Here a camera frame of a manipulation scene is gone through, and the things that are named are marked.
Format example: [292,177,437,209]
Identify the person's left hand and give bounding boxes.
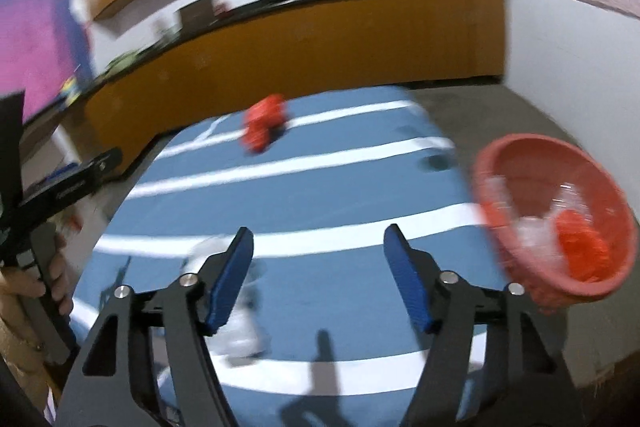
[0,232,76,323]

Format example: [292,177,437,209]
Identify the red plastic basin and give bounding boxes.
[472,134,639,315]

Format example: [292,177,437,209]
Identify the red plastic bag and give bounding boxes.
[552,209,614,284]
[241,94,290,156]

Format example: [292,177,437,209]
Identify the green leafy vegetables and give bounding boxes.
[107,51,146,76]

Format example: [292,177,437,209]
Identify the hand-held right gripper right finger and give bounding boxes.
[384,223,586,427]

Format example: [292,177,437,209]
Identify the blue white-striped table cloth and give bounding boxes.
[70,87,506,427]

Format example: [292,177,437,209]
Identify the purple hanging cloth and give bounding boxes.
[0,0,96,124]

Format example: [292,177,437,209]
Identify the orange lower kitchen cabinets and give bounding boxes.
[82,0,506,168]

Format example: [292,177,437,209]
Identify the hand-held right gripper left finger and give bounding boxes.
[54,227,255,427]

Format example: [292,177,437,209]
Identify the person's left forearm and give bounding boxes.
[0,317,59,414]

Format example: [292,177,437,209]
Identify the dark flat board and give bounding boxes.
[177,0,216,28]

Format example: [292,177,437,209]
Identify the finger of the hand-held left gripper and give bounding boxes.
[0,91,27,228]
[19,147,124,222]

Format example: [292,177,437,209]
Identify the clear bubble wrap bag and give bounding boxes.
[480,177,596,279]

